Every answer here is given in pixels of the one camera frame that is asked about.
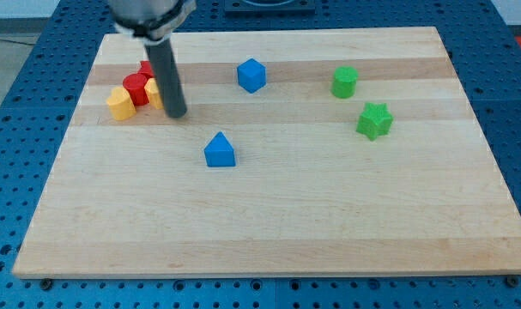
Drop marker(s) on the blue triangle block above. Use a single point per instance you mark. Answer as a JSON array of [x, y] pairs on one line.
[[219, 152]]

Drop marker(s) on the wooden board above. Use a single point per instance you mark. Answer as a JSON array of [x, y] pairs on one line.
[[309, 195]]

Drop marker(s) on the green star block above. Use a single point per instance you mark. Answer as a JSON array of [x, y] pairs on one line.
[[374, 121]]

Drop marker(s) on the yellow heart block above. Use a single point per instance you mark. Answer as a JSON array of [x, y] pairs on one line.
[[120, 104]]

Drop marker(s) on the yellow hexagon block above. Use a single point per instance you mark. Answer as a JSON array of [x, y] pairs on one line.
[[153, 94]]

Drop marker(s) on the red cylinder block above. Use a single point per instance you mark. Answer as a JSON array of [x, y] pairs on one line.
[[134, 84]]

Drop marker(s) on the green cylinder block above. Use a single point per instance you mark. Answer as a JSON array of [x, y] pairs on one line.
[[344, 82]]

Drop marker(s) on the blue cube block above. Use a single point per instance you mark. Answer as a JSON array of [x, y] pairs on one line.
[[251, 75]]

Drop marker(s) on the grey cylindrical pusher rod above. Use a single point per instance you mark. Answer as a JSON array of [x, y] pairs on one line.
[[164, 66]]

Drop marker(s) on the red star block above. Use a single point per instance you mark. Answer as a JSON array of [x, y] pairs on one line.
[[146, 69]]

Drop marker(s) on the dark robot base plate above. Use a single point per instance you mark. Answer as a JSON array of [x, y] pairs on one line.
[[268, 6]]

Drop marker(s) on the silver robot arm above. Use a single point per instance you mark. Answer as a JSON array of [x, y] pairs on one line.
[[153, 22]]

